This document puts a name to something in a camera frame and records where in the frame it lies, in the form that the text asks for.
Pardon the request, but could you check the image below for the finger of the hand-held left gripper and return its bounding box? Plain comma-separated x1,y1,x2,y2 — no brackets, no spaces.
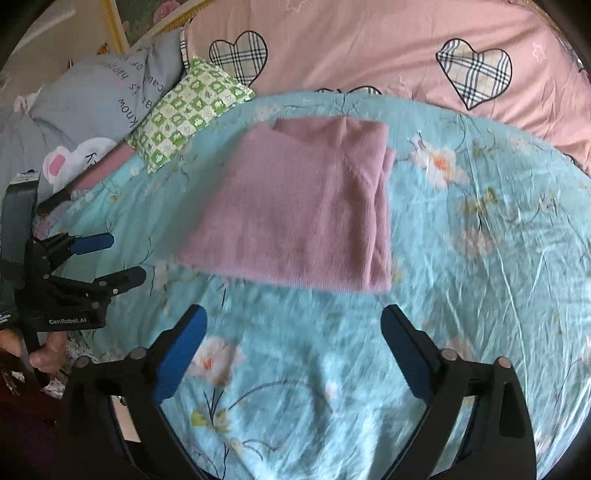
55,265,147,304
46,232,115,267

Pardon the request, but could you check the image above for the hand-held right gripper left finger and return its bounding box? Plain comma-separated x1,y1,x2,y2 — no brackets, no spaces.
62,304,208,480

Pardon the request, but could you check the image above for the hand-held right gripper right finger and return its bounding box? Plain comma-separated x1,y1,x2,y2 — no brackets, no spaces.
381,304,539,480

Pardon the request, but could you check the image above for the pink knit sweater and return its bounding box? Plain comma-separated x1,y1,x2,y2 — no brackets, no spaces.
175,116,397,294

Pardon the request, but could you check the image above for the person's left hand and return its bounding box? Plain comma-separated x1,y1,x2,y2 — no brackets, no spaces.
0,330,68,374

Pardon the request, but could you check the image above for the pink cloth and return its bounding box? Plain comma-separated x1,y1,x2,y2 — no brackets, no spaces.
69,143,139,192

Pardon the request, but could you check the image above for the blue floral bedsheet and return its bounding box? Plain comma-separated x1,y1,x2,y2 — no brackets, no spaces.
37,90,591,480

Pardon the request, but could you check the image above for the person's dark red clothing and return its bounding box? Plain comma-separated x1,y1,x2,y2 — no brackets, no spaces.
0,351,125,480

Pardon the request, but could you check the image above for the grey printed pillow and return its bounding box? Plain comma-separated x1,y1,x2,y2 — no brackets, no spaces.
0,30,185,195

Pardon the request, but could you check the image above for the green checkered pillow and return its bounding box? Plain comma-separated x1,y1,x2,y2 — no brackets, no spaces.
127,55,256,174

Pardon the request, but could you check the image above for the gold framed headboard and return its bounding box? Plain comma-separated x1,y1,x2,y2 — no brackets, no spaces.
99,0,218,51

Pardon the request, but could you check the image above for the pink duvet with plaid hearts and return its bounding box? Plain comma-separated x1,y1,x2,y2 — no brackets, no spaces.
178,0,591,178

